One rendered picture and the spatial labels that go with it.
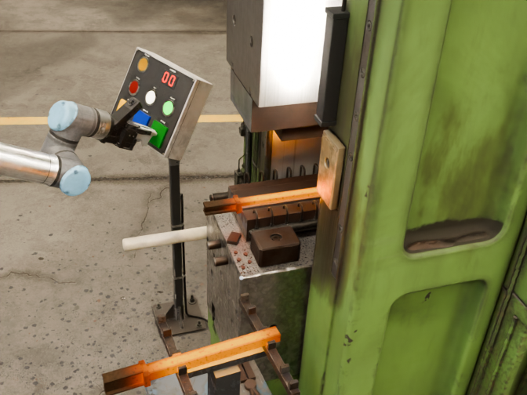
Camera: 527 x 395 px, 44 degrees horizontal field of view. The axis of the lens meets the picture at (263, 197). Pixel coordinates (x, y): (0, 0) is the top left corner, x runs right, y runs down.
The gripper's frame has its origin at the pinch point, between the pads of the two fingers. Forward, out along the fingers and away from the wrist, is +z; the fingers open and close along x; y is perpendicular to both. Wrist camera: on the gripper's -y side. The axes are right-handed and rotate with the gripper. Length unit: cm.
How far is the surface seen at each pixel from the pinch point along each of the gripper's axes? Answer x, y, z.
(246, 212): 51, 5, -2
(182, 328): -3, 82, 60
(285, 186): 47.5, -4.3, 14.2
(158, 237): 6.5, 35.7, 15.2
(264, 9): 58, -46, -36
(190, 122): 7.0, -7.4, 6.8
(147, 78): -15.1, -13.8, 2.0
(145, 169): -120, 52, 114
